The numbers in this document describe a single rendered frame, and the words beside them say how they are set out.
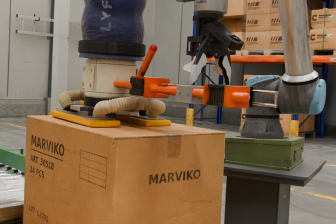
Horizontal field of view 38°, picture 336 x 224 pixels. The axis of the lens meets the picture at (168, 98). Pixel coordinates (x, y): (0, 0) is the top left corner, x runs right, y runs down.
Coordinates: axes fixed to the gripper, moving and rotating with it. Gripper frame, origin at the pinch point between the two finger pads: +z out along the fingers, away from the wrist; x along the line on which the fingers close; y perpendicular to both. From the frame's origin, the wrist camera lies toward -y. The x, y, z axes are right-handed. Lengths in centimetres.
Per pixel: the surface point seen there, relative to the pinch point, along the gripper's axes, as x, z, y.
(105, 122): 13.8, 12.4, 29.8
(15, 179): -11, 53, 143
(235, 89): 11.7, -0.1, -18.3
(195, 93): 11.5, 1.6, -5.2
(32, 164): 20, 30, 64
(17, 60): -385, -29, 973
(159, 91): 9.1, 2.0, 11.1
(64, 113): 15, 12, 52
